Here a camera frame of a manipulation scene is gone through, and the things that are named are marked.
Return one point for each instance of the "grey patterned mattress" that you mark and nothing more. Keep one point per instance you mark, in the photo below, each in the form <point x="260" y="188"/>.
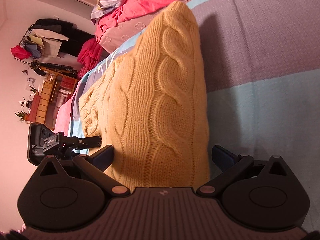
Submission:
<point x="116" y="36"/>

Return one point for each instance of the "red hat on rack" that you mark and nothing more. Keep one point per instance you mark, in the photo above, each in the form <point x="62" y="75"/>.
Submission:
<point x="20" y="53"/>

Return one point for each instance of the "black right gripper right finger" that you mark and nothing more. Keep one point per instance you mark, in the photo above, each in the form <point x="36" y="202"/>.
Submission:
<point x="232" y="167"/>

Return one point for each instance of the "mustard cable knit cardigan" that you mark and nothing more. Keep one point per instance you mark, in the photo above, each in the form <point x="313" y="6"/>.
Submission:
<point x="151" y="106"/>

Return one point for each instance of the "dark hanging clothes pile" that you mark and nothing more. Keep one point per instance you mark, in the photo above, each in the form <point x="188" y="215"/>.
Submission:
<point x="57" y="36"/>

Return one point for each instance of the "red cloth on floor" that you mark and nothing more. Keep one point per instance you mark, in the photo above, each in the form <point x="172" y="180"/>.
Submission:
<point x="89" y="56"/>

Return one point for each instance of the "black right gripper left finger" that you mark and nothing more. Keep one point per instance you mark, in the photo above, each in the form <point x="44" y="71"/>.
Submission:
<point x="94" y="167"/>

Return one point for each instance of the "orange wooden shelf unit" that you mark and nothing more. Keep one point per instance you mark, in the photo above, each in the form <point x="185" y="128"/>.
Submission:
<point x="57" y="88"/>

